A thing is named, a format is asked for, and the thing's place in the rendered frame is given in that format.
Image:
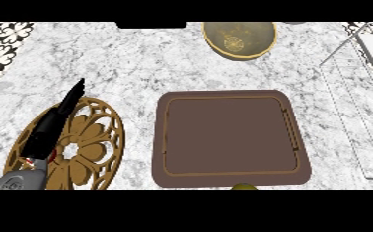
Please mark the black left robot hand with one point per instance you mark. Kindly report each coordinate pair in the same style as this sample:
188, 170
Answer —
49, 127

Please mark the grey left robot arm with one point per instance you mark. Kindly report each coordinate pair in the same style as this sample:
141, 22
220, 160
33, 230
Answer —
24, 177

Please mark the brown rectangular tray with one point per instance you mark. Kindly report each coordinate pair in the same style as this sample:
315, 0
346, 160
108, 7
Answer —
228, 137

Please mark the gold floral openwork trivet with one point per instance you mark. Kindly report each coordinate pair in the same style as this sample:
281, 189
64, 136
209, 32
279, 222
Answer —
91, 143

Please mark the yellow-green round object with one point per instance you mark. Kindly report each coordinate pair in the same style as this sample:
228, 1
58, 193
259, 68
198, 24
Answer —
244, 186

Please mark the olive bowl with gold rim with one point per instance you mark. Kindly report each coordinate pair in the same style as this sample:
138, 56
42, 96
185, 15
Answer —
241, 38

